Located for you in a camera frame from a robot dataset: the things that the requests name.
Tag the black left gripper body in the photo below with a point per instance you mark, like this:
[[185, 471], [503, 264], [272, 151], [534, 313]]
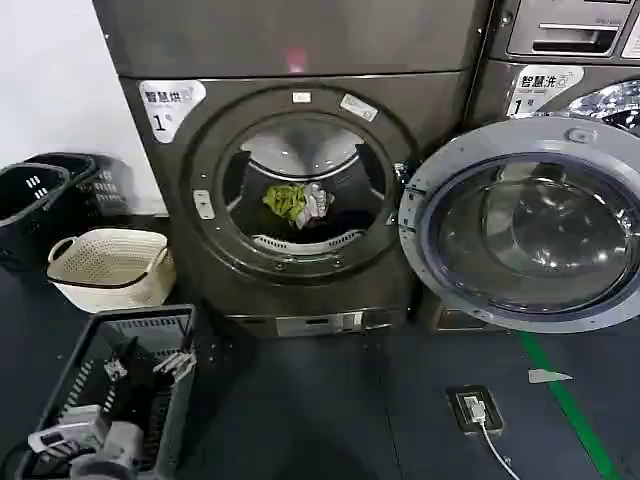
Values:
[[142, 397]]

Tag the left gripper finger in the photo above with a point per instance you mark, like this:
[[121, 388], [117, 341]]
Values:
[[175, 364], [120, 362]]

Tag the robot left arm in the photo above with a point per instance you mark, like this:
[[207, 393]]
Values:
[[117, 450]]

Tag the dark grey slotted laundry basket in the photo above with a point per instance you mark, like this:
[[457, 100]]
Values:
[[175, 415]]

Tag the cream perforated laundry basket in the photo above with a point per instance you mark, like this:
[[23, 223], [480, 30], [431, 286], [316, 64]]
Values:
[[115, 280]]

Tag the grey dryer with round opening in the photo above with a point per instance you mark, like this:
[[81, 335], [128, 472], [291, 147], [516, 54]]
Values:
[[300, 300]]

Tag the black slotted laundry basket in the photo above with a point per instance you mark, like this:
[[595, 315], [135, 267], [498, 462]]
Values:
[[107, 187], [25, 210]]

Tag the green cloth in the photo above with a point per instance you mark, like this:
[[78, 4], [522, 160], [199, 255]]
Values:
[[283, 200]]

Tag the grey white cloth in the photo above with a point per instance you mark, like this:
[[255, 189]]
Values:
[[315, 202]]

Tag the dark cloth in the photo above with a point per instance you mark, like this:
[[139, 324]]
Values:
[[350, 220]]

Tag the black floor socket box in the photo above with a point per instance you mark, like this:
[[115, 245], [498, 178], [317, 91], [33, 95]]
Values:
[[475, 412]]

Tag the grey stacked upper machine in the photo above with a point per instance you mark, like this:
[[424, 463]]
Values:
[[280, 30]]

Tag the silver floor tape piece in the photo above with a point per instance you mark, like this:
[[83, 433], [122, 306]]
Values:
[[547, 376]]

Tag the round glass dryer door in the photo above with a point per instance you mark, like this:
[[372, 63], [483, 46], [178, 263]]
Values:
[[530, 220]]

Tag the green floor tape line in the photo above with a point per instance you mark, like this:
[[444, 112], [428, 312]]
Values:
[[565, 400]]

